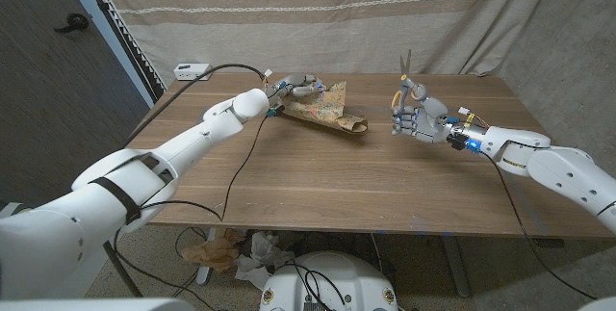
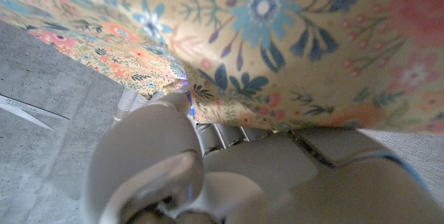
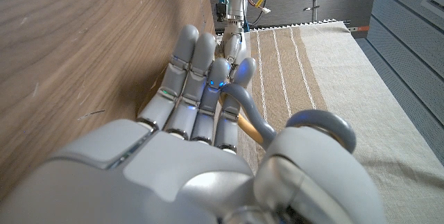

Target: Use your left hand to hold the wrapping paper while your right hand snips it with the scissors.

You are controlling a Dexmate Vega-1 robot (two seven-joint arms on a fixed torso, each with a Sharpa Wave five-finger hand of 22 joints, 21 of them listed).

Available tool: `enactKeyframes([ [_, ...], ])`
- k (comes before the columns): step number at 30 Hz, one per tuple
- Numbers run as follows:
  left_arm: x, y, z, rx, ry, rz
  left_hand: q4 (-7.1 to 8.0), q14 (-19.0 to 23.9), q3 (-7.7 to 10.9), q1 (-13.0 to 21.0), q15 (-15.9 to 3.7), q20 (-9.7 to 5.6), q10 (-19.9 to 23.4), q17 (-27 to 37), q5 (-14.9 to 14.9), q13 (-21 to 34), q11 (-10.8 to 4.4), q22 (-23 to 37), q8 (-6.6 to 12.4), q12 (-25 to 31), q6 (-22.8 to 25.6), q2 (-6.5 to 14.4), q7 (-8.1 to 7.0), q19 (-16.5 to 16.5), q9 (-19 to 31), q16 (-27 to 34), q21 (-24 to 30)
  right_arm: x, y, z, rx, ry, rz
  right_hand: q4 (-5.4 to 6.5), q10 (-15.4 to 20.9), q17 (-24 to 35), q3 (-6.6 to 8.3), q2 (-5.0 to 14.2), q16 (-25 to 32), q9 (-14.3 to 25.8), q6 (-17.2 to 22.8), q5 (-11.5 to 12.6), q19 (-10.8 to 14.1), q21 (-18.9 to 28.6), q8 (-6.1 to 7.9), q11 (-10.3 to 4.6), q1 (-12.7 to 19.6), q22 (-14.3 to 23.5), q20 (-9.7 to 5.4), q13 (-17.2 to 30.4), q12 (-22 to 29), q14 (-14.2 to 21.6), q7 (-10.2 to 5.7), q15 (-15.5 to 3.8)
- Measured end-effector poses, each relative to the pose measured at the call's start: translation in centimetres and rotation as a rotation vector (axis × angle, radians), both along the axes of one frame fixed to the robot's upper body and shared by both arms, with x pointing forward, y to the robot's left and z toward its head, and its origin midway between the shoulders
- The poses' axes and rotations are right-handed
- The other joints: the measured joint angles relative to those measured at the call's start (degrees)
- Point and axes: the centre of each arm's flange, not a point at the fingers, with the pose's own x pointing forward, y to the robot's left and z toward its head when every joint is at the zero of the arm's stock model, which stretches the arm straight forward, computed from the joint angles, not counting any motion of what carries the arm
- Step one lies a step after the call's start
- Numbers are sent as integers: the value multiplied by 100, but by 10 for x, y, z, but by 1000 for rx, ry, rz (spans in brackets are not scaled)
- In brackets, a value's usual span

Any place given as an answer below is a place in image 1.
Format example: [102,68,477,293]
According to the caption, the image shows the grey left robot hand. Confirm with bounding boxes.
[267,73,326,118]

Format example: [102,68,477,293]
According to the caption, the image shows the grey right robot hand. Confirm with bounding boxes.
[390,83,490,152]

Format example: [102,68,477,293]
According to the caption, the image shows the floral tan wrapping paper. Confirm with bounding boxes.
[281,80,370,136]

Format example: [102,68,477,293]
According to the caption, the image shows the grey yellow handled scissors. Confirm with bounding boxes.
[390,49,428,110]

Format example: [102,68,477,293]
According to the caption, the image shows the crumpled white paper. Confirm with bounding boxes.
[234,231,297,292]

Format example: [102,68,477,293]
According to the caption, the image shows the crumpled brown paper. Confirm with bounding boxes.
[181,228,246,273]

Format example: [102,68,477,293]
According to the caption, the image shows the beige striped cloth backdrop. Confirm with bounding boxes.
[89,0,562,89]

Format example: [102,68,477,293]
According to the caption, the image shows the white power strip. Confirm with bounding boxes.
[173,63,215,82]

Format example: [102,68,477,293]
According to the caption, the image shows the grey table leg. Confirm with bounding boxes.
[440,236,473,298]

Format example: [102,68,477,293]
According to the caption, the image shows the white robot torso base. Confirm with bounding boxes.
[258,250,399,311]

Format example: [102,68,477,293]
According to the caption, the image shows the black zigzag edge trim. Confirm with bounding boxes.
[76,0,167,103]

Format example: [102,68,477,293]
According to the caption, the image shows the white table leg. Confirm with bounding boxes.
[195,227,218,287]

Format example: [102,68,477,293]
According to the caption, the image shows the dark wooden door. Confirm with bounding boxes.
[0,0,151,206]

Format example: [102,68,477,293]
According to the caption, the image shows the white robot chest edge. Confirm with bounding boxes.
[0,298,196,311]

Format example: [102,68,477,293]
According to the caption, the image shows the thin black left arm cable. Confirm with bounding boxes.
[113,113,270,311]

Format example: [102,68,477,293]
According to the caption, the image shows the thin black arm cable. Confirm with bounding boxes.
[113,113,270,311]
[480,151,598,301]

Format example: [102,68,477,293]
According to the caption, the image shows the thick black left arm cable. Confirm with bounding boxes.
[103,64,268,298]

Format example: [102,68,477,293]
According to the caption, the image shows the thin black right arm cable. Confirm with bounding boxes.
[480,151,598,301]

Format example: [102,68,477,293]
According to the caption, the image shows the black torso cables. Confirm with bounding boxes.
[286,262,348,311]

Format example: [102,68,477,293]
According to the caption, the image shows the black left arm strap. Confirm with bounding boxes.
[89,176,142,225]

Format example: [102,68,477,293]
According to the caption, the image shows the black door handle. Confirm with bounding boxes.
[52,13,90,35]

